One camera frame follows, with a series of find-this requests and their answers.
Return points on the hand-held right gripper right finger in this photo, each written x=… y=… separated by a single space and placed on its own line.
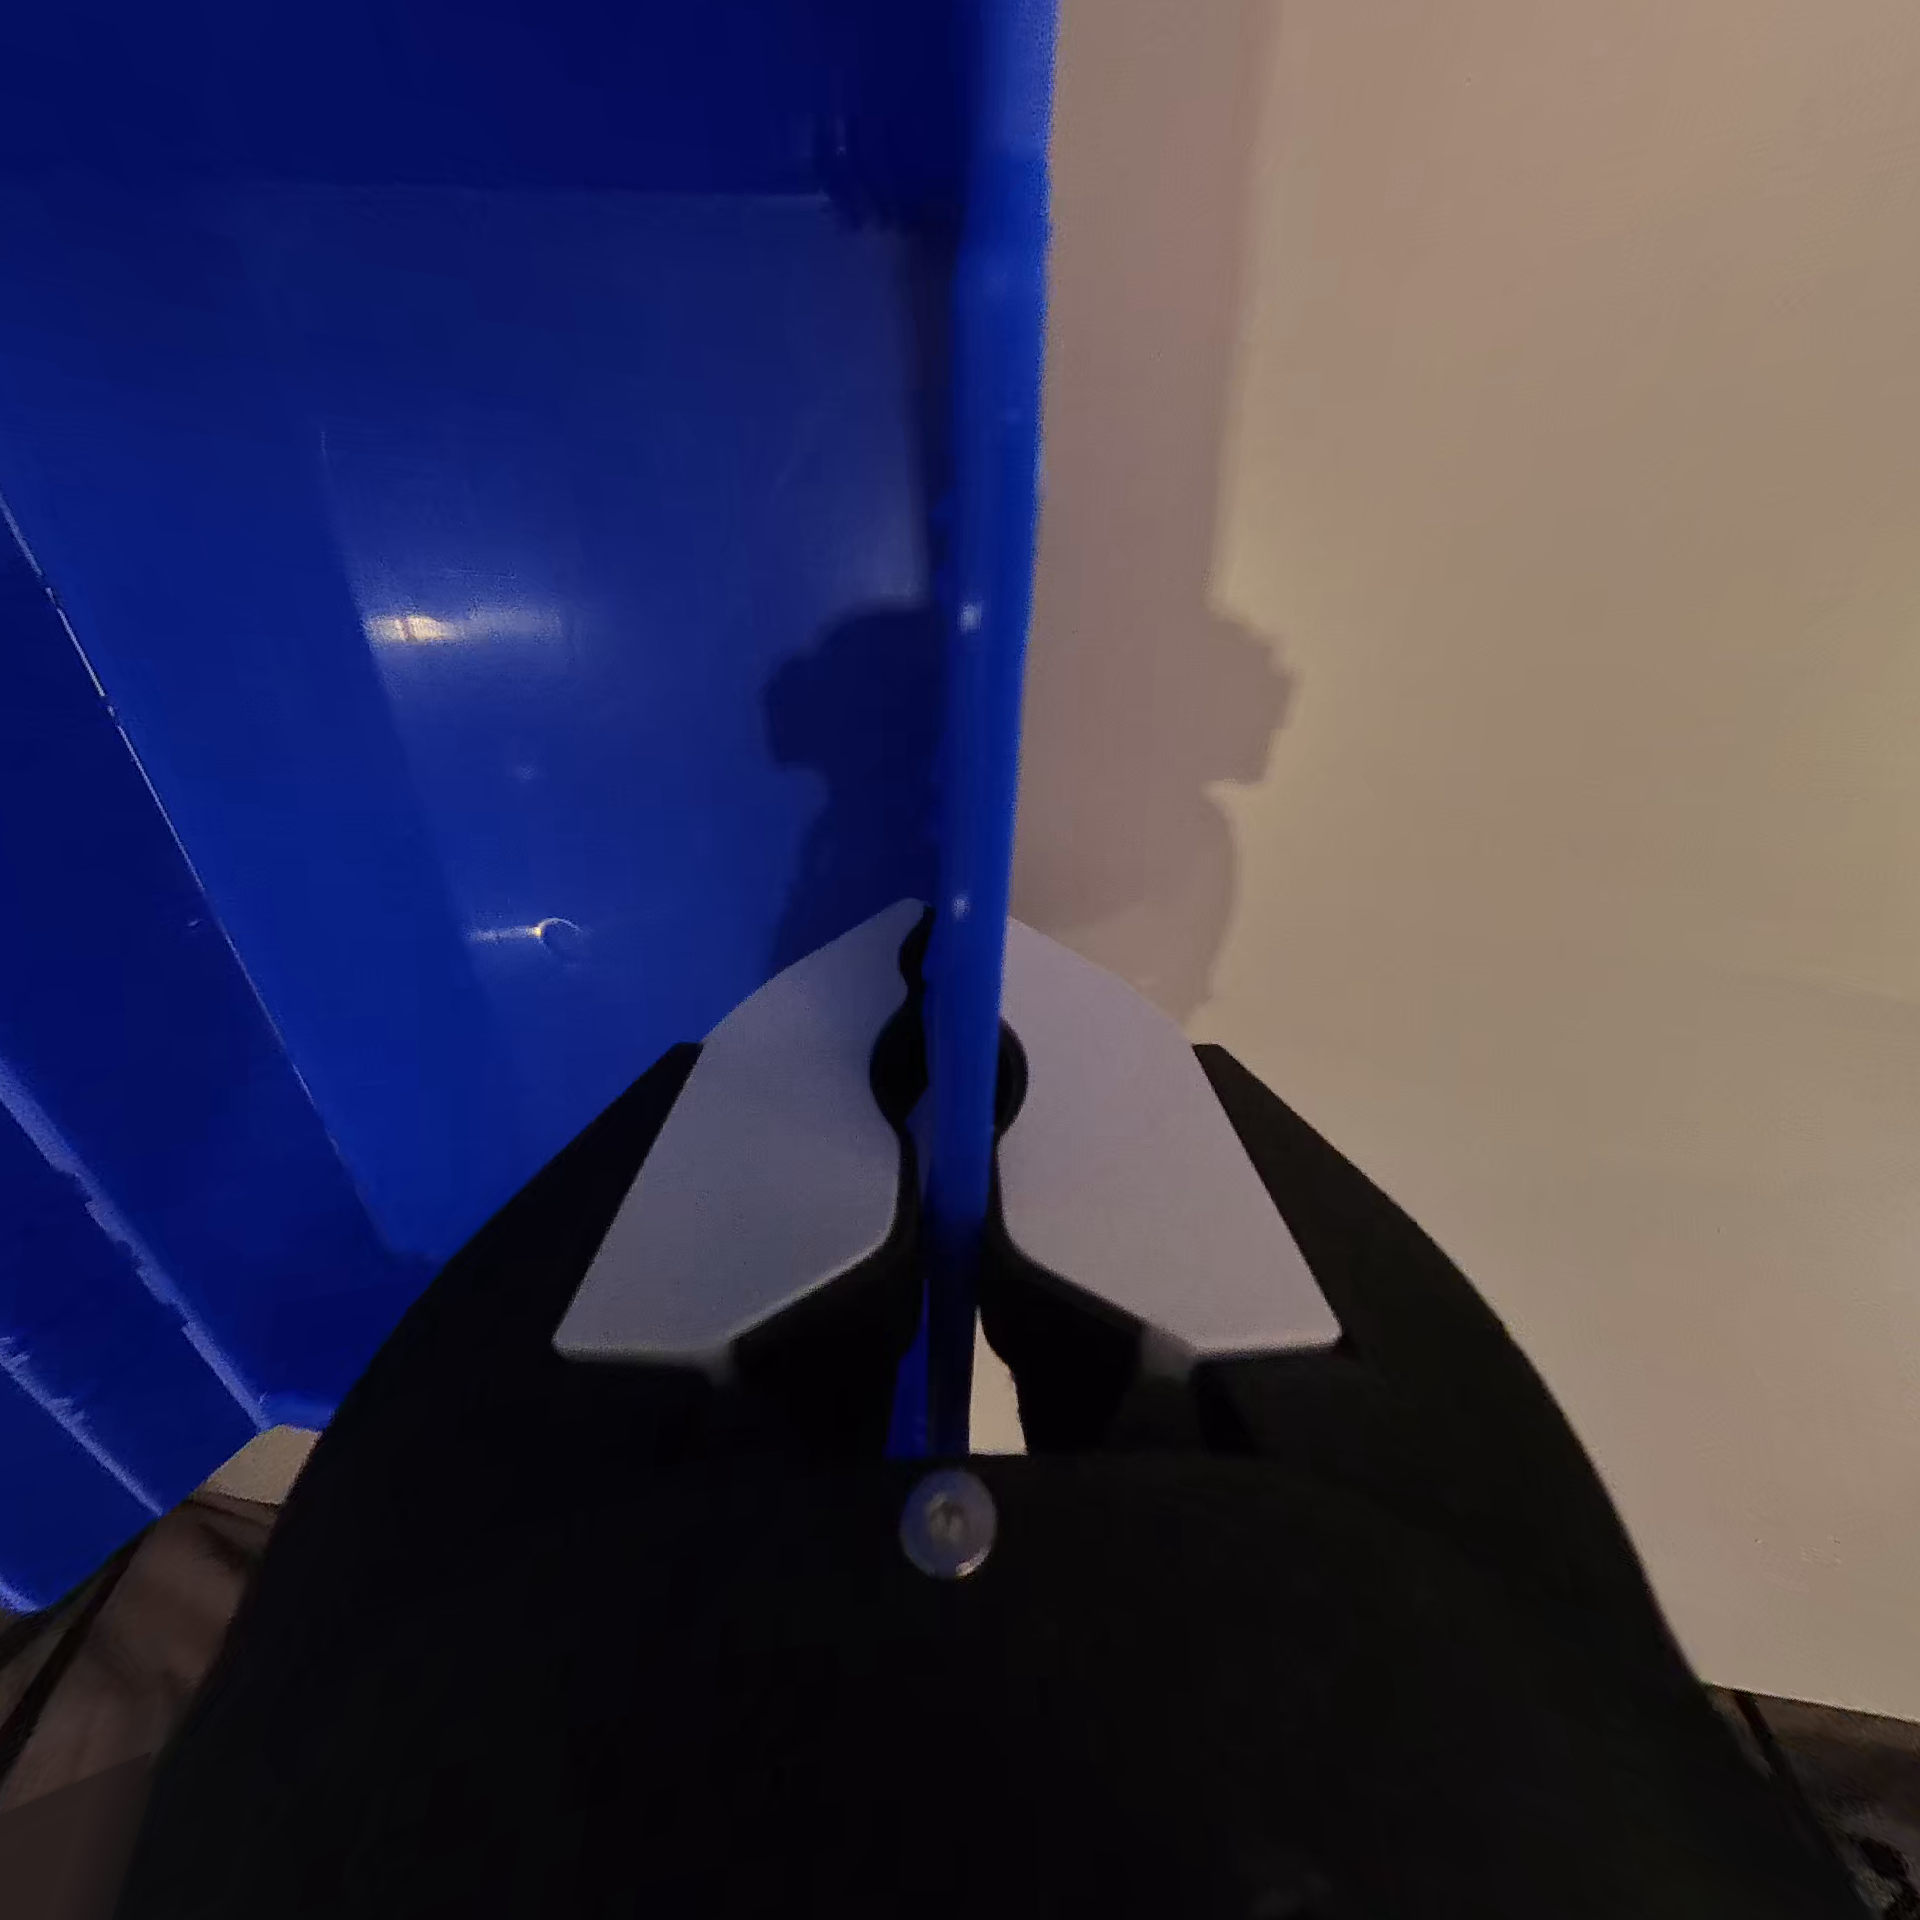
x=1170 y=1185

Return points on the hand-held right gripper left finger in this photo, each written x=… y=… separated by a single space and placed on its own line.
x=750 y=1185

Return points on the blue plastic bin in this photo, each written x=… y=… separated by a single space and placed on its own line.
x=450 y=450

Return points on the person's dark trousers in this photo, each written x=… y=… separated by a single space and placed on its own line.
x=90 y=1725

